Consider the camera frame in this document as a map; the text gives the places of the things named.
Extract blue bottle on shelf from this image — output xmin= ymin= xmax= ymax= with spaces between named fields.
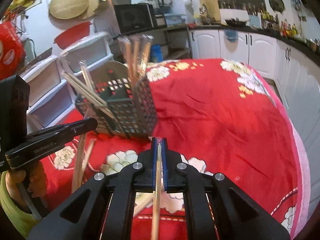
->
xmin=150 ymin=44 xmax=163 ymax=63

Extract grey perforated utensil caddy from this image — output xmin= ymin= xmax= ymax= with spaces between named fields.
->
xmin=75 ymin=61 xmax=157 ymax=138

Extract red floral tablecloth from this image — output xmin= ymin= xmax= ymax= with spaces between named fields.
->
xmin=42 ymin=59 xmax=308 ymax=239

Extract hanging steel pot lid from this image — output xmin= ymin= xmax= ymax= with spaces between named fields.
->
xmin=268 ymin=0 xmax=285 ymax=14

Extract white drawer tower right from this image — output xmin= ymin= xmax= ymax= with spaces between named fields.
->
xmin=60 ymin=31 xmax=113 ymax=73

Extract left hand orange glove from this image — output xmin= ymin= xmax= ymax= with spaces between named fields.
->
xmin=4 ymin=160 xmax=48 ymax=208

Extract white drawer tower left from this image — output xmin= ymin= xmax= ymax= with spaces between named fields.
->
xmin=21 ymin=55 xmax=75 ymax=133

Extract chopsticks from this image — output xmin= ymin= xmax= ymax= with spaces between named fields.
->
xmin=60 ymin=60 xmax=116 ymax=121
xmin=133 ymin=192 xmax=155 ymax=217
xmin=71 ymin=133 xmax=95 ymax=193
xmin=117 ymin=35 xmax=153 ymax=88
xmin=151 ymin=142 xmax=162 ymax=240

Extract round bamboo board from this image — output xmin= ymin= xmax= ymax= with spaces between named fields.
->
xmin=49 ymin=0 xmax=99 ymax=20

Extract silver microwave oven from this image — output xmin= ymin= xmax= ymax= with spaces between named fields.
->
xmin=113 ymin=3 xmax=158 ymax=34

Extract white drawer tower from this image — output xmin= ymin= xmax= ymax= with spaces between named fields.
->
xmin=60 ymin=31 xmax=113 ymax=73
xmin=21 ymin=55 xmax=75 ymax=133

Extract black wok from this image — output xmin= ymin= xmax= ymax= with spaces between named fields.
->
xmin=225 ymin=18 xmax=247 ymax=28

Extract steel shelf rack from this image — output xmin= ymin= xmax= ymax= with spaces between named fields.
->
xmin=123 ymin=24 xmax=192 ymax=60

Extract wooden cutting board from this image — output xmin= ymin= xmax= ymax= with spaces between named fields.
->
xmin=199 ymin=0 xmax=221 ymax=23

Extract red plastic basin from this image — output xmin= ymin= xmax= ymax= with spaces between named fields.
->
xmin=54 ymin=22 xmax=91 ymax=49

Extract green sleeve forearm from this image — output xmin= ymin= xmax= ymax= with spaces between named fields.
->
xmin=1 ymin=172 xmax=38 ymax=239

